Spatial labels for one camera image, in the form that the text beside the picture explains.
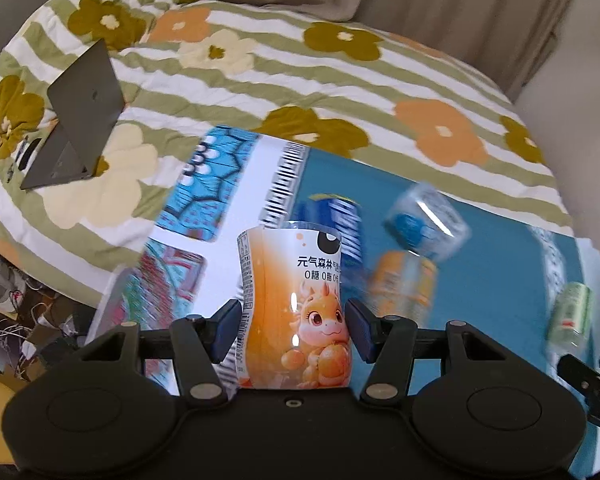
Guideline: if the orange dragon label cup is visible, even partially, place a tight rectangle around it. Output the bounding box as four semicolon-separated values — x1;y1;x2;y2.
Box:
236;222;352;390

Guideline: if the white blue label cup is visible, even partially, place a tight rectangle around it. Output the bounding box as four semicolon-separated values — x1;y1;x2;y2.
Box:
385;182;471;263

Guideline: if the blue patterned mat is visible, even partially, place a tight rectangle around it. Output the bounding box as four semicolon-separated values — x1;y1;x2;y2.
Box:
87;124;600;372

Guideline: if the green white label cup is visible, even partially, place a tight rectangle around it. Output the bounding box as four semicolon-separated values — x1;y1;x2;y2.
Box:
546;282;593;365

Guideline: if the grey open laptop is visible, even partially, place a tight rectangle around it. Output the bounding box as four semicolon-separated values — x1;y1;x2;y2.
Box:
20;39;124;190

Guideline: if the yellow orange label cup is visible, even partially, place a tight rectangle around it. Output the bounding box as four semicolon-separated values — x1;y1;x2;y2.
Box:
367;250;438;327

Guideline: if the blue label plastic cup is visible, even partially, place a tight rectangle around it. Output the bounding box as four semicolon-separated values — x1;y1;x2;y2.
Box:
298;194;365;287

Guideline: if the floral striped quilt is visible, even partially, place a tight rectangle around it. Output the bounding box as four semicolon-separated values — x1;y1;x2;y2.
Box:
0;0;572;306

